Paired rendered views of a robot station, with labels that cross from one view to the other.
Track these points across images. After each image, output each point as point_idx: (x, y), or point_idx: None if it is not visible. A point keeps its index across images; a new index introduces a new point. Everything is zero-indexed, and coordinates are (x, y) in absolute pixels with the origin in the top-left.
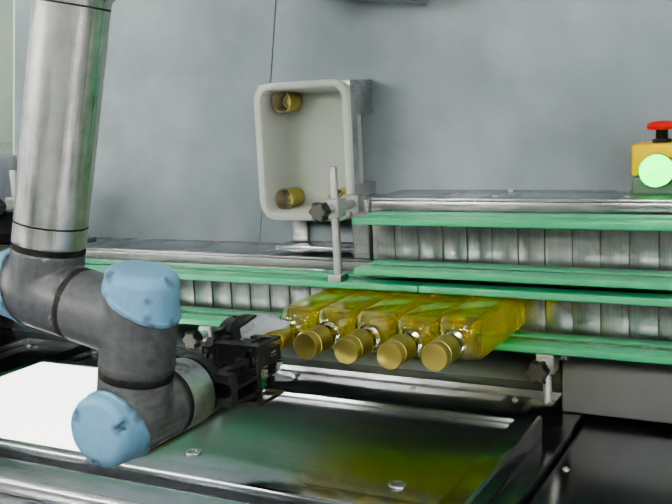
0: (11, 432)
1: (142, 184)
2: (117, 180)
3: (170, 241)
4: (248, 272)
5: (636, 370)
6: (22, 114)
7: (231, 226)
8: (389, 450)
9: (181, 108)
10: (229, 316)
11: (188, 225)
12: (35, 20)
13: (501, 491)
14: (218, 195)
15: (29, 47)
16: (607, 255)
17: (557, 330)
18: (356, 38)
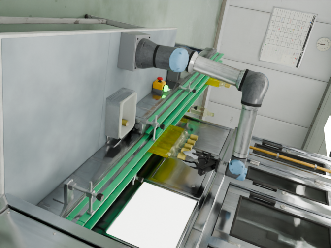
0: (182, 221)
1: (66, 158)
2: (57, 164)
3: (82, 169)
4: (133, 154)
5: None
6: (250, 133)
7: (91, 150)
8: (189, 159)
9: (80, 121)
10: (198, 154)
11: (80, 160)
12: (256, 114)
13: None
14: (88, 143)
15: (254, 120)
16: None
17: None
18: (120, 77)
